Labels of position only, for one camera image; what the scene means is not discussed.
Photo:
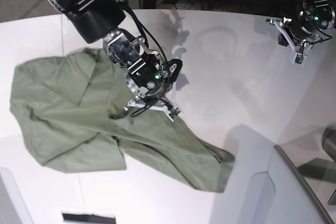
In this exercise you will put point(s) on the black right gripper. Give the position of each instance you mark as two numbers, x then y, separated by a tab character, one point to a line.
141	100

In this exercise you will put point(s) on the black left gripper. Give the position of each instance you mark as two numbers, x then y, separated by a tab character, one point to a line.
303	32

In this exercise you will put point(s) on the green t-shirt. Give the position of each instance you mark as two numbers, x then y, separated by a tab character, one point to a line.
71	113

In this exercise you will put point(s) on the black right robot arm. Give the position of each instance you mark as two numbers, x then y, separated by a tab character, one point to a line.
149	74

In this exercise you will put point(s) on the grey metal stand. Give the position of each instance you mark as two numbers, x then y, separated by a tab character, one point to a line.
319	169

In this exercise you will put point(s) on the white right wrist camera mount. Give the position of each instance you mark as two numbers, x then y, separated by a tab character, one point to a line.
152	87

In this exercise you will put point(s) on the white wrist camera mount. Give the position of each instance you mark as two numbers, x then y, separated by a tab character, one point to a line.
291	43
152	87

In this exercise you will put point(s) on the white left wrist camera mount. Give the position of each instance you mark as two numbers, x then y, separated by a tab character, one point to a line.
291	43

